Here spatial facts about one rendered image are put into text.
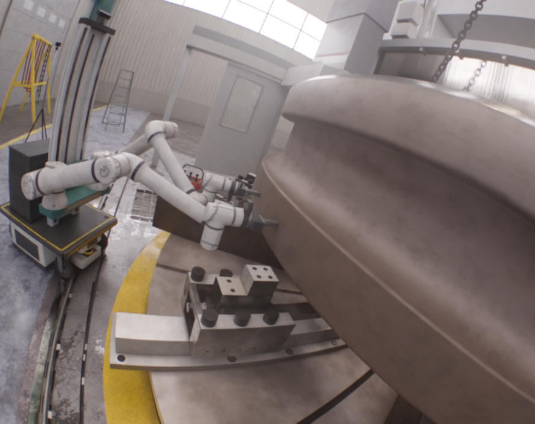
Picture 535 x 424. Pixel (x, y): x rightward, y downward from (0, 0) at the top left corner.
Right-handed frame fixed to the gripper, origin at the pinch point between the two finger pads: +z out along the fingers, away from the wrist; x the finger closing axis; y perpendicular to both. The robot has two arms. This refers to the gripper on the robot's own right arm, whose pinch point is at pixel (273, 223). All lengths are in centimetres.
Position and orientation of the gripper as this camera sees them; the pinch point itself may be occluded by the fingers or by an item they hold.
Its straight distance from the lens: 122.0
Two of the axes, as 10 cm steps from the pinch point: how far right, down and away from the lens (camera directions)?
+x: 3.3, 4.4, -8.4
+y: -3.4, 8.8, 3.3
